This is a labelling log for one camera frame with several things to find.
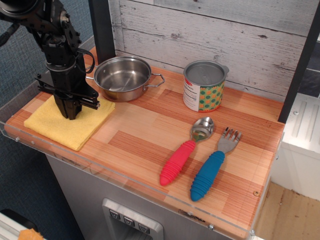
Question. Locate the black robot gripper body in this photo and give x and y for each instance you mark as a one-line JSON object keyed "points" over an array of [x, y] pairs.
{"points": [[69, 82]]}

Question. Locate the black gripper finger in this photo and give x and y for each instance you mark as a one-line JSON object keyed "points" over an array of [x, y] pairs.
{"points": [[72, 108], [61, 105]]}

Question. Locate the yellow cloth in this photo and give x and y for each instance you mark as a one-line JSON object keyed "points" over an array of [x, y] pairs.
{"points": [[48, 121]]}

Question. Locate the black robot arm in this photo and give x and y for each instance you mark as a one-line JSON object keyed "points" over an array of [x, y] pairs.
{"points": [[51, 27]]}

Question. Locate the small steel pot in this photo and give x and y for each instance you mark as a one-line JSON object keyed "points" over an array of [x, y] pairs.
{"points": [[124, 78]]}

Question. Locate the grey toy fridge cabinet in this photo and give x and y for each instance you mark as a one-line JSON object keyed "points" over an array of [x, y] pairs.
{"points": [[85, 193]]}

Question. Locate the silver dispenser button panel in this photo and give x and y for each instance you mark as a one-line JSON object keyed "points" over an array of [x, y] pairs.
{"points": [[131, 221]]}

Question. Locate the black and white base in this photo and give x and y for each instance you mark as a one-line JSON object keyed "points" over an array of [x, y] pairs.
{"points": [[11, 223]]}

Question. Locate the orange object bottom corner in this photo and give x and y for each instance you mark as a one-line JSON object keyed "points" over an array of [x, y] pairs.
{"points": [[30, 234]]}

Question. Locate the toy food can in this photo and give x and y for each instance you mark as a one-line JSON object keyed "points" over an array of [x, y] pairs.
{"points": [[204, 83]]}

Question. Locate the clear acrylic table guard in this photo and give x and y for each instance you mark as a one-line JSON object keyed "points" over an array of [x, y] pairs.
{"points": [[130, 149]]}

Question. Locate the white toy sink unit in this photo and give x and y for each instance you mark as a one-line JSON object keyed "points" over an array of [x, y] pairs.
{"points": [[297, 163]]}

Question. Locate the black vertical post left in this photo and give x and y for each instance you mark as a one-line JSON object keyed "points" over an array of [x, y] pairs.
{"points": [[102, 29]]}

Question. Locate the black vertical post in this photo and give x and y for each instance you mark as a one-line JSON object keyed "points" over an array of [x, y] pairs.
{"points": [[102, 29], [301, 66]]}

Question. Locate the red handled spoon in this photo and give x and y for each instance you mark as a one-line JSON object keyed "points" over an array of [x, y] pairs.
{"points": [[201, 130]]}

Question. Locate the blue handled fork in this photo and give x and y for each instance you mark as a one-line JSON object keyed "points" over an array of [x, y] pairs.
{"points": [[208, 172]]}

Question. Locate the black vertical post right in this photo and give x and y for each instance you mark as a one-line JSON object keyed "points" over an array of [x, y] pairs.
{"points": [[301, 66]]}

